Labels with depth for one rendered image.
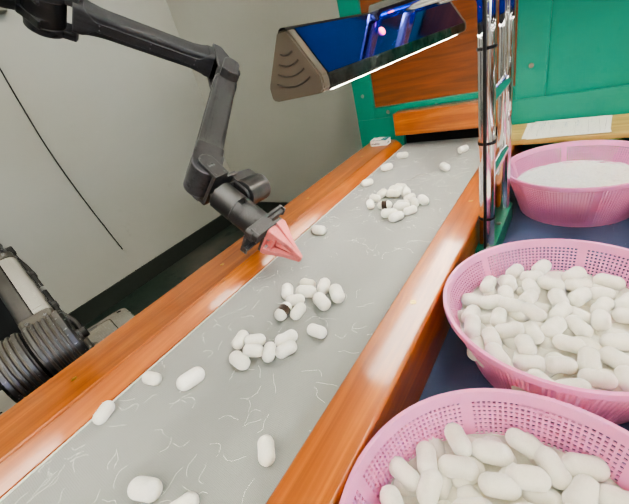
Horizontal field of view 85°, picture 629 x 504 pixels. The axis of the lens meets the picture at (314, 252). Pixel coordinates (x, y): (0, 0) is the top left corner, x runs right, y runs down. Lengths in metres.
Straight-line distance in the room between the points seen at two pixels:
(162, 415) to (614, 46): 1.17
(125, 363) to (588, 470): 0.55
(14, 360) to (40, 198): 1.76
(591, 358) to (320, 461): 0.30
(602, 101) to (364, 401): 0.97
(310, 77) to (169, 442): 0.45
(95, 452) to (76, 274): 2.06
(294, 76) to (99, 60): 2.33
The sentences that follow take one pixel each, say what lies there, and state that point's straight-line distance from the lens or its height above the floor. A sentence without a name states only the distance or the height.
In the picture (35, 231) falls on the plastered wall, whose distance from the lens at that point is 2.47.
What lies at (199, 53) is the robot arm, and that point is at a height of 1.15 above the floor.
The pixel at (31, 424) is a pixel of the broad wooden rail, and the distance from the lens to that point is 0.62.
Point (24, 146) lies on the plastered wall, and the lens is 2.47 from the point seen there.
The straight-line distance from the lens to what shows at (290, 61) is 0.45.
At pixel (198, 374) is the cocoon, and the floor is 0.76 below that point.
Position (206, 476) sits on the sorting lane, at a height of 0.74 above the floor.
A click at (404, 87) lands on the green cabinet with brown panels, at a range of 1.25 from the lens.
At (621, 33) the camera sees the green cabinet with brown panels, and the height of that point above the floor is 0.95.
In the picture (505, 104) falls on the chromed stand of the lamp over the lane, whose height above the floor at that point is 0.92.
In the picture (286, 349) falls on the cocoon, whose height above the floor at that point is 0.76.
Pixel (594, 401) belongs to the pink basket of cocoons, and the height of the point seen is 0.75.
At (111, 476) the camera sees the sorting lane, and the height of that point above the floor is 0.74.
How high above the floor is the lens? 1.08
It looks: 29 degrees down
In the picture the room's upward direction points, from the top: 16 degrees counter-clockwise
